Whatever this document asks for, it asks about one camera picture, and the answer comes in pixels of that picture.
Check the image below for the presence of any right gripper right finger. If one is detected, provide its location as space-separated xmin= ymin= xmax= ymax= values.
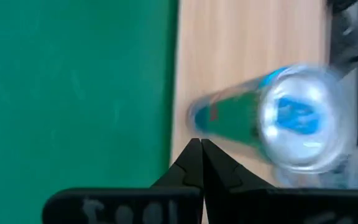
xmin=201 ymin=138 xmax=358 ymax=224

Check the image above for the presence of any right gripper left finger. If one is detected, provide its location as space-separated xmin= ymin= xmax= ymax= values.
xmin=41 ymin=138 xmax=205 ymax=224

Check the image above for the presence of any blue silver Red Bull can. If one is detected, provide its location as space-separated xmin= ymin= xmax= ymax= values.
xmin=187 ymin=63 xmax=358 ymax=175

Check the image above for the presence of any green table mat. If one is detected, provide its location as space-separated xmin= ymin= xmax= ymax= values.
xmin=0 ymin=0 xmax=180 ymax=224

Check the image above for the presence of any wooden shelf with black frame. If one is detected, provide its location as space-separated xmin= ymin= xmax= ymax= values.
xmin=169 ymin=0 xmax=358 ymax=190

